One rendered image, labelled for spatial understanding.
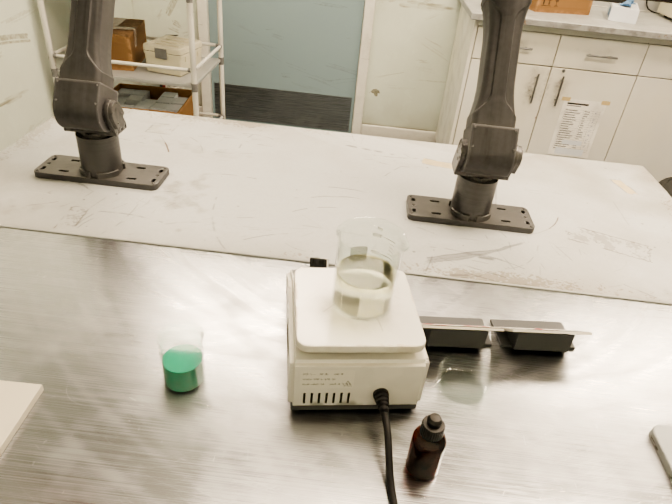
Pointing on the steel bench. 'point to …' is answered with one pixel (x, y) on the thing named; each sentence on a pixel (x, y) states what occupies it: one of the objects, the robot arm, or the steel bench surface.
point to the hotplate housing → (350, 375)
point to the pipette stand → (15, 407)
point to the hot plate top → (403, 304)
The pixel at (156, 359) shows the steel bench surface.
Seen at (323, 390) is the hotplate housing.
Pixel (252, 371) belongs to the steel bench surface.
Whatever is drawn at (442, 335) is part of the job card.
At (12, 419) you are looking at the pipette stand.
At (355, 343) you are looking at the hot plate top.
